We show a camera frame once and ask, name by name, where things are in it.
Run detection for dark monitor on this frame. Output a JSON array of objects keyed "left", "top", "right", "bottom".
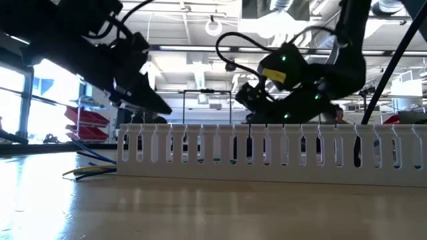
[{"left": 398, "top": 111, "right": 427, "bottom": 125}]

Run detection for green wire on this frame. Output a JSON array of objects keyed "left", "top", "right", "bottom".
[{"left": 75, "top": 168, "right": 118, "bottom": 181}]

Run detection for person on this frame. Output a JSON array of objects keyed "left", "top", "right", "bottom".
[{"left": 334, "top": 105, "right": 350, "bottom": 125}]

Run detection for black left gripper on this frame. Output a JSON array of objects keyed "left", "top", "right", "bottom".
[{"left": 55, "top": 0, "right": 173, "bottom": 115}]

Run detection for blue aluminium rail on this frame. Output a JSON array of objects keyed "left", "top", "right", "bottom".
[{"left": 0, "top": 143, "right": 118, "bottom": 155}]

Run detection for black wire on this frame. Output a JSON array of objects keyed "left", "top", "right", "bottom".
[{"left": 76, "top": 151, "right": 118, "bottom": 161}]

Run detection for red storage bins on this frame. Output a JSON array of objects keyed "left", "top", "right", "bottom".
[{"left": 63, "top": 105, "right": 111, "bottom": 143}]

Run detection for bundle of coloured cables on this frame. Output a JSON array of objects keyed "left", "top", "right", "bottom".
[{"left": 71, "top": 139, "right": 118, "bottom": 167}]

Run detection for white slotted cable raceway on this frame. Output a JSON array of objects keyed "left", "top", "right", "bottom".
[{"left": 116, "top": 123, "right": 427, "bottom": 188}]

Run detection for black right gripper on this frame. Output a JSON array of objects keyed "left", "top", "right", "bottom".
[{"left": 235, "top": 43, "right": 338, "bottom": 125}]

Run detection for silver ventilation duct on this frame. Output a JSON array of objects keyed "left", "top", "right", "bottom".
[{"left": 296, "top": 0, "right": 384, "bottom": 77}]

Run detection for black rig frame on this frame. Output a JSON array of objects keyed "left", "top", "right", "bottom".
[{"left": 182, "top": 89, "right": 234, "bottom": 125}]

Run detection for black ceiling light bar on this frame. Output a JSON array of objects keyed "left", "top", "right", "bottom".
[{"left": 149, "top": 44, "right": 427, "bottom": 57}]

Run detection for white coiled ceiling cable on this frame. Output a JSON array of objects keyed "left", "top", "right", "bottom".
[{"left": 204, "top": 16, "right": 224, "bottom": 37}]

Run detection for red bin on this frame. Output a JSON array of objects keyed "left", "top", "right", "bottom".
[{"left": 382, "top": 114, "right": 402, "bottom": 125}]

